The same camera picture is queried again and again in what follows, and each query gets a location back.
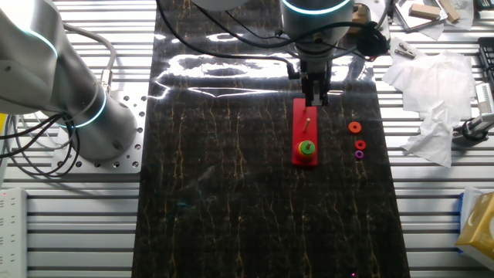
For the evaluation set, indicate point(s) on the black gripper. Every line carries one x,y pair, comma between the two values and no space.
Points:
316,71

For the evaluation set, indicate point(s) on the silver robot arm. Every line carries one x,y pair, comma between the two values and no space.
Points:
38,58

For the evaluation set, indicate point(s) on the red Hanoi base with pegs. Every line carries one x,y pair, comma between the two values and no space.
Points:
299,131

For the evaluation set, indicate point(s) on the plain wooden block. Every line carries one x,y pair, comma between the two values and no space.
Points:
449,9
424,11

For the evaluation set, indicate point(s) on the large white paper towel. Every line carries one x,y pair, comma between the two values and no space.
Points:
432,77

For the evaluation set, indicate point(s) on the metal tray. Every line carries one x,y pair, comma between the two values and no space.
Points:
409,21

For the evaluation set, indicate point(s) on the crumpled white paper towel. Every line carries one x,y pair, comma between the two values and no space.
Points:
434,139

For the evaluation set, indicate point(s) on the black marble pattern mat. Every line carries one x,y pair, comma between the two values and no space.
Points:
231,193

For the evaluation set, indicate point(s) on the white paper sheet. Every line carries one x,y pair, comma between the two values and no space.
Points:
465,17

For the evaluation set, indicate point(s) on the black keyboard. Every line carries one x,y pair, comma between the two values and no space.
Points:
488,58

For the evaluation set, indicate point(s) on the yellow and white bag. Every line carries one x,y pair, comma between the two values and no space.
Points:
478,231

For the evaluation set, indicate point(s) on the white power strip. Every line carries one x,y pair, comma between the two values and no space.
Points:
11,231

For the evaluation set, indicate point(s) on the small silver camera on mount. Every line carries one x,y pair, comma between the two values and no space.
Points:
478,123

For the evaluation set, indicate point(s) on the silver ribbed camera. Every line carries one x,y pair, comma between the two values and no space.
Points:
485,100

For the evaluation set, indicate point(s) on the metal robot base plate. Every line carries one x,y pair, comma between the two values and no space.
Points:
104,169

